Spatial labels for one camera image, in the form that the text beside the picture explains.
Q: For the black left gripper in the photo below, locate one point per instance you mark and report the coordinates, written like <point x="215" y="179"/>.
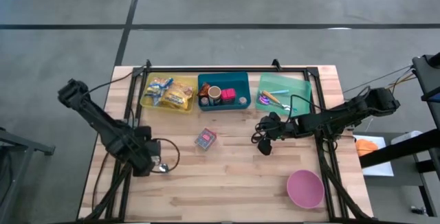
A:
<point x="146" y="155"/>

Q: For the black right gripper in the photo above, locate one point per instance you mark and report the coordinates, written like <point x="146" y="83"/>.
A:
<point x="280" y="128"/>

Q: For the iridescent purple metal spoon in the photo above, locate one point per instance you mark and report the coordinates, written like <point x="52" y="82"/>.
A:
<point x="264" y="99"/>

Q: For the smoked paprika spice tin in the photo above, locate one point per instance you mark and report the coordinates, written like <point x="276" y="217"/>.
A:
<point x="228" y="95"/>
<point x="205" y="139"/>

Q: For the yellow ramen noodle packet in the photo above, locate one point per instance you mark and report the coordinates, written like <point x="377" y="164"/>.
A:
<point x="178" y="96"/>

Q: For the blue ramen noodle packet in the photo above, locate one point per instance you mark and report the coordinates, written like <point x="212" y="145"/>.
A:
<point x="159" y="86"/>

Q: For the glass jar of brown spice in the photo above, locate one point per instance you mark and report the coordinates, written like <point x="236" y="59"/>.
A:
<point x="204" y="101"/>

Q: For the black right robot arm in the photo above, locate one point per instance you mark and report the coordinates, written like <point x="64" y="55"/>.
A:
<point x="337" y="115"/>

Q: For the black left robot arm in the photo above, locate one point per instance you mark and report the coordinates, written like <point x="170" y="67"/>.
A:
<point x="103" y="126"/>

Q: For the yellow plastic tray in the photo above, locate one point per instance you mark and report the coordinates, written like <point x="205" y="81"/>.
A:
<point x="151" y="106"/>

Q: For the pink bowl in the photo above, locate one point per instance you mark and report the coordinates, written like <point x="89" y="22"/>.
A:
<point x="306" y="189"/>

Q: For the mint green plastic tray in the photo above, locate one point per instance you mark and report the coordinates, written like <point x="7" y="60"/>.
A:
<point x="299" y="83"/>

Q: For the dark teal plastic bin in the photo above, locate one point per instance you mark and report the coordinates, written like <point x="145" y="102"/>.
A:
<point x="227" y="79"/>

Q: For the orange cloth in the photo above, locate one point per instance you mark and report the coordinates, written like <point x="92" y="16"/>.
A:
<point x="366" y="147"/>

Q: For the white paper sheet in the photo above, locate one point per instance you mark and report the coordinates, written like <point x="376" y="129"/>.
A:
<point x="378" y="169"/>

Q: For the grey metal table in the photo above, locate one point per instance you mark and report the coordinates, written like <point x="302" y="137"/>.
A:
<point x="27" y="142"/>

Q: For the white box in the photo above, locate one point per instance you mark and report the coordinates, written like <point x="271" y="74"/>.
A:
<point x="405" y="136"/>

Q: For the small black device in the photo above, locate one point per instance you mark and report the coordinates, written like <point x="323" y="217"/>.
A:
<point x="417" y="210"/>

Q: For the black equipment stand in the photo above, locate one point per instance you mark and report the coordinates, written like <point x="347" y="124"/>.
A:
<point x="426" y="79"/>

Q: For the black metal table frame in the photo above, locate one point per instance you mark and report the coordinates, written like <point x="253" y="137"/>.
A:
<point x="223" y="69"/>

